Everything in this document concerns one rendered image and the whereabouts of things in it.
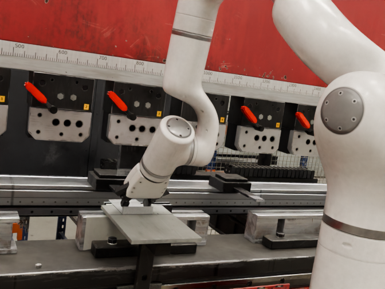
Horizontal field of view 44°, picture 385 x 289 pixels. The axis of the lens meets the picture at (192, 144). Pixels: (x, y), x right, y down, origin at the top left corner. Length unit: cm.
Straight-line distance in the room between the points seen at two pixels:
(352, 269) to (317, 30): 37
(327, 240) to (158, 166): 48
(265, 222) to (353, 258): 85
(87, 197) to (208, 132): 61
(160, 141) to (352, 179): 48
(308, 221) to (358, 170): 100
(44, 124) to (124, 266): 41
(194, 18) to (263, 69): 47
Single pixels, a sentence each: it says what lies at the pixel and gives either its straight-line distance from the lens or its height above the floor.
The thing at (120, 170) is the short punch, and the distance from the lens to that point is 134.
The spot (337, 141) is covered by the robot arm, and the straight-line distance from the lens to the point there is 69.
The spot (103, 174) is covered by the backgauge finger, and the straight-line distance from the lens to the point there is 154.
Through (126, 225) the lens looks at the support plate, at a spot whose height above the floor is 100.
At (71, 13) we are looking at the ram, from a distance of 123.
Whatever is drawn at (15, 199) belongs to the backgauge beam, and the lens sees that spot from 154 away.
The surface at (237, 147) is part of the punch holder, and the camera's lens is 144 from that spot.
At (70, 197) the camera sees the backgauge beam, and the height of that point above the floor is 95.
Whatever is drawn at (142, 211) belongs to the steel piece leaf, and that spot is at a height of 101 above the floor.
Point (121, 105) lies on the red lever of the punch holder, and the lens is 122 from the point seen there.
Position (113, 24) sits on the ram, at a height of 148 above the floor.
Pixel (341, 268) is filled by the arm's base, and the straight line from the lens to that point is 77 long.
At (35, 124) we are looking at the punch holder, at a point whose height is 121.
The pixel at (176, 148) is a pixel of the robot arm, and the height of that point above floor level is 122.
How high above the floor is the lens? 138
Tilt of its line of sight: 8 degrees down
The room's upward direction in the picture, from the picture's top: 8 degrees clockwise
